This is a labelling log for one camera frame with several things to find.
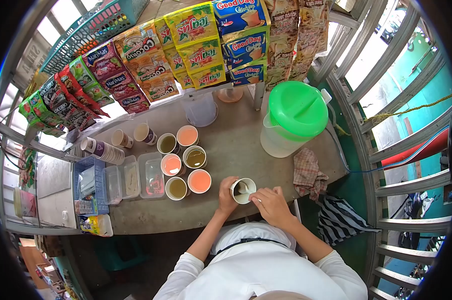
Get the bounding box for person's left hand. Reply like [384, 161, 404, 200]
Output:
[218, 176, 240, 217]

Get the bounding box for person's right hand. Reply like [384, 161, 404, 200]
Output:
[248, 186, 295, 230]

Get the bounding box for person's right fingers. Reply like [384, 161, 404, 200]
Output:
[248, 188, 271, 205]

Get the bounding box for white plastic spoon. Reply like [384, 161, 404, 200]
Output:
[237, 182, 262, 203]

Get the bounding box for white paper cup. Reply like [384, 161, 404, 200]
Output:
[230, 178, 257, 205]

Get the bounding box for group of filled drink cups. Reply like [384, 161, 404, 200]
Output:
[157, 125, 212, 202]

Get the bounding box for checked red kitchen cloth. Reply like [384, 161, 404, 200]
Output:
[293, 148, 329, 201]

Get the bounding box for person's body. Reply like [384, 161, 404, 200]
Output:
[153, 221, 369, 300]

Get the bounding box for clear plastic measuring jug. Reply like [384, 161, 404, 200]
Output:
[181, 91, 219, 128]

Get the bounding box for clear plastic food container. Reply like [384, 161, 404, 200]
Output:
[103, 165, 123, 205]
[137, 151, 166, 199]
[118, 155, 141, 200]

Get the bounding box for black white striped cloth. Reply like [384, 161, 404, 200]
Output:
[316, 194, 381, 247]

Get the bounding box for orange tinted plastic glass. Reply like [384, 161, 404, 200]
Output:
[217, 86, 244, 104]

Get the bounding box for green lid plastic pitcher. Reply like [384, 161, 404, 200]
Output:
[260, 80, 332, 158]

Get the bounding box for empty purple print cup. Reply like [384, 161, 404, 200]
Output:
[133, 122, 158, 146]
[111, 129, 134, 149]

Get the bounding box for lying stack of cups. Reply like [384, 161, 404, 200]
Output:
[80, 136, 126, 166]

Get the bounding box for green plastic stool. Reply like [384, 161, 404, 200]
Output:
[94, 235, 148, 272]

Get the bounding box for grey metal railing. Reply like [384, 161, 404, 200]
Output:
[312, 0, 452, 300]

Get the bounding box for blue plastic basket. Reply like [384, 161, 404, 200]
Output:
[73, 155, 110, 216]

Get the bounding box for hanging drink sachet strips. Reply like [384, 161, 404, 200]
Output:
[19, 0, 330, 138]

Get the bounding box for yellow plastic packet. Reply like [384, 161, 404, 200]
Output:
[79, 214, 114, 238]

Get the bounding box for red pipe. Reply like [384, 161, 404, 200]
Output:
[381, 128, 450, 168]

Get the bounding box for white side counter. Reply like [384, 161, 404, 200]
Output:
[35, 154, 78, 229]

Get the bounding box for teal plastic basket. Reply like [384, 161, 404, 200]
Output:
[40, 0, 150, 75]

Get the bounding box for yellow rope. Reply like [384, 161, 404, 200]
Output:
[333, 93, 452, 136]

